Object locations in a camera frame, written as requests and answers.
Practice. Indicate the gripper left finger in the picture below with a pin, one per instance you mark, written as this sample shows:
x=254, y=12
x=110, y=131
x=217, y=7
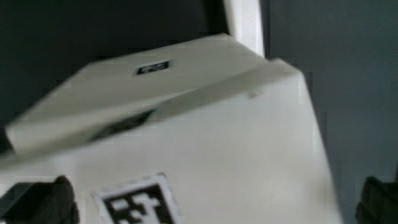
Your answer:
x=38, y=203

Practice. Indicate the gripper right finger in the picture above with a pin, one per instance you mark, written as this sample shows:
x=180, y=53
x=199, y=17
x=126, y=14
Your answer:
x=377, y=206

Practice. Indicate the white box block with markers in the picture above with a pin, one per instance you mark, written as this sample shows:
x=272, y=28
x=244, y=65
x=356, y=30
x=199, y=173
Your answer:
x=219, y=165

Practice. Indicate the white cabinet body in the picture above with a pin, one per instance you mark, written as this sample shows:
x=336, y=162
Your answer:
x=119, y=87

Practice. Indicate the white long panel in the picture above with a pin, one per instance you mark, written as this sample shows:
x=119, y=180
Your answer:
x=244, y=23

